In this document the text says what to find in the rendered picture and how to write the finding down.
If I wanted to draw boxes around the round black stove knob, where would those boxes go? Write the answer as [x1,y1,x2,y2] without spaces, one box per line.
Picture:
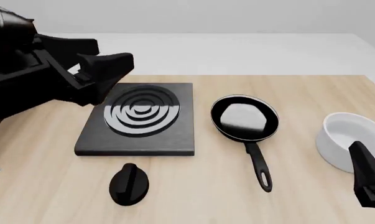
[108,162,150,207]

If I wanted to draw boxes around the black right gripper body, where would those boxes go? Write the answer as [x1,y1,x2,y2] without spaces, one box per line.
[353,183,375,209]

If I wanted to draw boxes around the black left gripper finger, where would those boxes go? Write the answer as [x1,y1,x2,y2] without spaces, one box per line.
[76,52,136,106]
[34,34,100,68]

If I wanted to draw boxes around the black frying pan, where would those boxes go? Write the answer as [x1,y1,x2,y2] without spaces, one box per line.
[210,93,280,194]

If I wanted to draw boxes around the white bowl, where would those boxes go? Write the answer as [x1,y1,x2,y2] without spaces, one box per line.
[315,112,375,174]

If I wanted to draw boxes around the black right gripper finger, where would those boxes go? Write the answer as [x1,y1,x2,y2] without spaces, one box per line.
[348,140,375,190]

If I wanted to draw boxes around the flat black stove plate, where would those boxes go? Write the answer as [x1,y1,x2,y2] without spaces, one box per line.
[74,82,196,157]

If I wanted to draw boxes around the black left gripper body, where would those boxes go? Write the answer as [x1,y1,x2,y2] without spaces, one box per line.
[34,49,94,90]

